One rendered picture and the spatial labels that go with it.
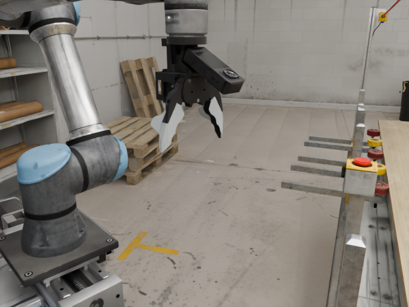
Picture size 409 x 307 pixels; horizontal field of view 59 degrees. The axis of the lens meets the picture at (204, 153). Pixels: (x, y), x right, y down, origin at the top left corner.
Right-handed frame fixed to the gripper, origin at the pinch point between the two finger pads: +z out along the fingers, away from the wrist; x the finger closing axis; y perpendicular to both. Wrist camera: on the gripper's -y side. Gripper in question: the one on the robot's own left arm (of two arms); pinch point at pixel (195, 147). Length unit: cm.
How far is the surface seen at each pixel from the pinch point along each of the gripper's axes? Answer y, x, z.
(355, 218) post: -16.1, -39.3, 23.5
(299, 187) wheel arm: 33, -94, 47
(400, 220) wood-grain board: -14, -84, 42
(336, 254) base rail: 4, -77, 62
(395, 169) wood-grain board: 6, -136, 42
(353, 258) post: -26.3, -15.4, 18.9
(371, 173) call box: -18.6, -38.6, 10.5
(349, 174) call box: -14.3, -36.6, 11.5
